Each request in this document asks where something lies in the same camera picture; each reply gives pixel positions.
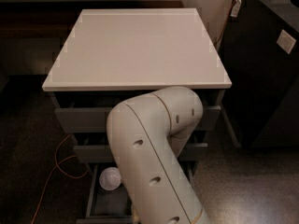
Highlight grey bottom drawer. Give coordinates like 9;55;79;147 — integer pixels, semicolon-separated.
77;159;201;224

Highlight grey drawer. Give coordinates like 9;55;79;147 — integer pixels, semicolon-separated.
77;159;201;224
72;133;207;163
53;91;222;134

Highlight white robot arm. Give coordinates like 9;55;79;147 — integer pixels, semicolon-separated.
107;87;210;224

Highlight grey drawer cabinet white top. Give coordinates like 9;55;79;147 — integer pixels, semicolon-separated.
41;7;233;170

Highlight grey middle drawer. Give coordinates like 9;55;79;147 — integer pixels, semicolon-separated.
72;133;207;163

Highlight grey top drawer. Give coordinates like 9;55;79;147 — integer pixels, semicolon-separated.
53;91;222;134

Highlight black cabinet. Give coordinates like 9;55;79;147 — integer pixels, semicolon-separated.
219;0;299;148

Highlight white square label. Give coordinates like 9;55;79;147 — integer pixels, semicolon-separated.
277;30;296;54

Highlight dark wooden bench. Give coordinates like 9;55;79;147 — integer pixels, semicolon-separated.
0;0;183;38

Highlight orange floor cable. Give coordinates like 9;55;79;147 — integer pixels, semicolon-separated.
30;134;89;224

